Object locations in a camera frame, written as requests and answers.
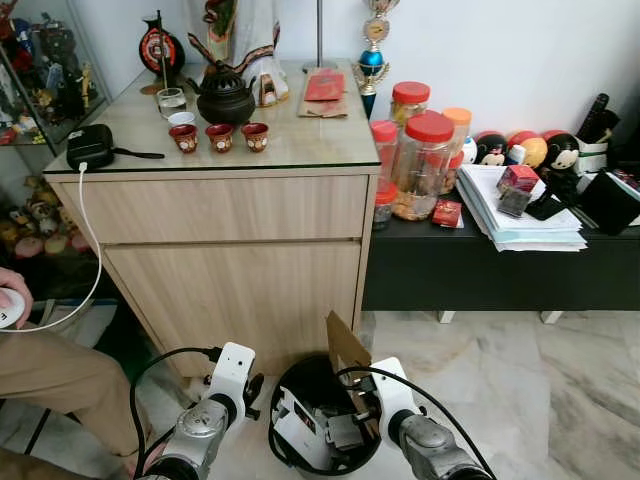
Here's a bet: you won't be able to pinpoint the clear jar orange lid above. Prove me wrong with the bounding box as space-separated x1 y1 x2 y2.
441 106 474 156

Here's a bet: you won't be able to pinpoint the slim clear jar red lid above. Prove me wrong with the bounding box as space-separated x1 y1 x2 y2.
369 119 400 191

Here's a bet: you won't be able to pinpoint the black square box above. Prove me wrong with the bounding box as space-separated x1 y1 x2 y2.
580 170 640 237

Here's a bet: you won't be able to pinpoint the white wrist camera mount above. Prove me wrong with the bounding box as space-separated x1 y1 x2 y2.
207 342 257 401
365 357 418 421

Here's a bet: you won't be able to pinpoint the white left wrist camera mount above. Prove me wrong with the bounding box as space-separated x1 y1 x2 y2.
207 342 257 401

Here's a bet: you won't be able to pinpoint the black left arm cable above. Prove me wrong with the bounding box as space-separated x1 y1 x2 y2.
130 346 221 471

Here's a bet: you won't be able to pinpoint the black pouch with strap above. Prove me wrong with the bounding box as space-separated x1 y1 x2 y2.
66 123 166 172

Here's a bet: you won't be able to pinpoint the white paper stack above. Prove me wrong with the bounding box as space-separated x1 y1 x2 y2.
455 163 590 254

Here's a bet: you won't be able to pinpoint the brown cardboard piece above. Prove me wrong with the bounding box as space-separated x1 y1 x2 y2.
325 311 374 379

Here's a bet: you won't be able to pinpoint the gold blue trophy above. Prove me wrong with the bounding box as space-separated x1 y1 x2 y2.
353 0 393 119

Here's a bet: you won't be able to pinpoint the clear drinking glass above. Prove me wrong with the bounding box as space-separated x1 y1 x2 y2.
156 87 188 120

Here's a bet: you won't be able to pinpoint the small black mouse plush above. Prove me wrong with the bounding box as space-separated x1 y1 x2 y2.
473 130 511 168

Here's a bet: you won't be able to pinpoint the glass display cabinet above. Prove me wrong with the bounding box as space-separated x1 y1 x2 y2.
0 0 113 301

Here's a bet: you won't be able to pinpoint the thin metal stand pole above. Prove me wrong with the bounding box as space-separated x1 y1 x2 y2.
302 0 341 74

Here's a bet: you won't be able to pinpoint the black low console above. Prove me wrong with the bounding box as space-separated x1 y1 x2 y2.
362 195 640 313

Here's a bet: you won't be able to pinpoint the round black red ornament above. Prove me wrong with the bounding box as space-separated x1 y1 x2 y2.
138 10 187 97

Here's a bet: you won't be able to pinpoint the red envelope packet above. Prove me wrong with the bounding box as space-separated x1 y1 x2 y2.
303 67 348 104

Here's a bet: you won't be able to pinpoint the white handheld controller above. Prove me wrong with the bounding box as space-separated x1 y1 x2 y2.
0 288 27 330

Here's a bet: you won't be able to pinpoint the white box trash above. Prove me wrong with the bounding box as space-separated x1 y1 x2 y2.
273 385 341 466

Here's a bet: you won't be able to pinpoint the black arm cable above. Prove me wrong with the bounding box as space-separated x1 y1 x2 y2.
335 365 496 480
130 346 221 471

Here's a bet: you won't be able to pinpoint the orange round plush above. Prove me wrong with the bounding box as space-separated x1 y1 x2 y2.
508 129 549 169

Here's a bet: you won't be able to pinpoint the tall black mouse plush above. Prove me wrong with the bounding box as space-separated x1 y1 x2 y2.
540 130 583 206

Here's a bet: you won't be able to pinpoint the small red snack packet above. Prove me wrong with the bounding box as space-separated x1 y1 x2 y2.
431 199 464 230

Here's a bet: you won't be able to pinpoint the white charging cable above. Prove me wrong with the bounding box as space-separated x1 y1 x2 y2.
15 163 106 333

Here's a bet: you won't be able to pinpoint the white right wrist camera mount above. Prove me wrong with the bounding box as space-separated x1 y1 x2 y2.
365 357 418 421

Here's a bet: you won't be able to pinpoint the small red tea cup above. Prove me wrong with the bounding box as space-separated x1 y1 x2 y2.
205 123 235 154
240 121 270 153
169 123 199 154

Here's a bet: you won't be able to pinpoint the black incense burner pot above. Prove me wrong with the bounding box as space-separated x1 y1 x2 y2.
187 65 259 127

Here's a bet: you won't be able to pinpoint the white robed deity statue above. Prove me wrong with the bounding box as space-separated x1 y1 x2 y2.
188 0 293 109

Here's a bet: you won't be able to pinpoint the white holder cup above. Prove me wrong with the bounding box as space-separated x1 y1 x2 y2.
578 138 612 177

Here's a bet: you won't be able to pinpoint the black smartphone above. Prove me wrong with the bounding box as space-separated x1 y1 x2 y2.
524 193 567 222

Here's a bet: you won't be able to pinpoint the person's bare hand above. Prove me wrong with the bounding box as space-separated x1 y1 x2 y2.
0 267 34 306

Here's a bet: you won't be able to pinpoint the person's leg khaki trousers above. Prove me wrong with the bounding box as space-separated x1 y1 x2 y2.
0 328 143 480

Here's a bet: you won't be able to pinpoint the brown paper sheet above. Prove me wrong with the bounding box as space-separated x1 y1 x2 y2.
296 95 351 120

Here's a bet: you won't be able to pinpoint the short clear jar red lid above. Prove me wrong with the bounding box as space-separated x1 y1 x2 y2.
372 183 398 232

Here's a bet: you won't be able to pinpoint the yellow snack jar red lid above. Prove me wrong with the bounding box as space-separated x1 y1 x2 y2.
389 81 432 128

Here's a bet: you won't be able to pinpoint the large clear jar red lid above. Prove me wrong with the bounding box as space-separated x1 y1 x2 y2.
393 111 457 222

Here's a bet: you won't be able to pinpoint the light wooden drawer cabinet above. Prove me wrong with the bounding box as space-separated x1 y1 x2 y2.
44 58 383 379

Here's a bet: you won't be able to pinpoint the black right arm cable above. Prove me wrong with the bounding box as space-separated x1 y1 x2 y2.
335 365 496 480

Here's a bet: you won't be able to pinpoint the black round rubbish bin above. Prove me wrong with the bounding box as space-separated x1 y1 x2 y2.
267 352 386 477

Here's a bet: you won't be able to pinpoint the black remote control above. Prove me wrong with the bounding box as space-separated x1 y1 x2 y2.
577 92 621 144

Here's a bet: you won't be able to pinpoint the red clear cube box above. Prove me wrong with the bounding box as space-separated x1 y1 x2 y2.
496 164 542 219

